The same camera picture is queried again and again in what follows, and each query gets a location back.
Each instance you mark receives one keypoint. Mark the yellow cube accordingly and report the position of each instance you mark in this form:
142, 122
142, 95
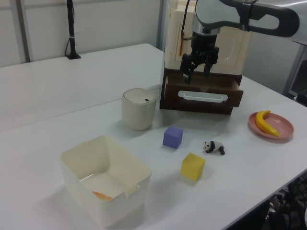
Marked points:
192, 167

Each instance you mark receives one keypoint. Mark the black pole stand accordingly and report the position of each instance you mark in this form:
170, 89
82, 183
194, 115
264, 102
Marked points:
71, 28

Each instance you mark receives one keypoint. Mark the cream lidded trash can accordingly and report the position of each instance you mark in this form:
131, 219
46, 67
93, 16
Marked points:
138, 112

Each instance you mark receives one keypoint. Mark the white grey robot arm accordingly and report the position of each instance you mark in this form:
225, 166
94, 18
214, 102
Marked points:
208, 14

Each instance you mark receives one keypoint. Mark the cream toy cabinet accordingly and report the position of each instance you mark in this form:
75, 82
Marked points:
230, 50

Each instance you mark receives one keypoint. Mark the dark brown wooden drawer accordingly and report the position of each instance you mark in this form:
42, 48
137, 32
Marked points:
172, 94

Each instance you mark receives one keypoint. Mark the pink plate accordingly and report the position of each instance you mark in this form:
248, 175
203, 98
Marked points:
283, 127

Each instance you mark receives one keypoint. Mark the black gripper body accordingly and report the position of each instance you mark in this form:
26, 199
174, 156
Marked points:
204, 44

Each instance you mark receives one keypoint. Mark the panda toy figure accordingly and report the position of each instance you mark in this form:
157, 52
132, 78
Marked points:
214, 146

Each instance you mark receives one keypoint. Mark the purple cube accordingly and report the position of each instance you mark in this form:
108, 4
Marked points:
172, 138

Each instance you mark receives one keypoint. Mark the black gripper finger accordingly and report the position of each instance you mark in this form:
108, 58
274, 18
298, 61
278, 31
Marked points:
187, 65
212, 61

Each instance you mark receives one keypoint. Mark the white plastic bin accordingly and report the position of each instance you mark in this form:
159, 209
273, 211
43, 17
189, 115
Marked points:
79, 177

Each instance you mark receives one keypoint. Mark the yellow banana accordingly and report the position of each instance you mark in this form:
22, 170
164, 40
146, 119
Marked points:
262, 123

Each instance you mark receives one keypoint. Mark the grey metal post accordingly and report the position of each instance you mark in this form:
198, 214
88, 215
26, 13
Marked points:
291, 69

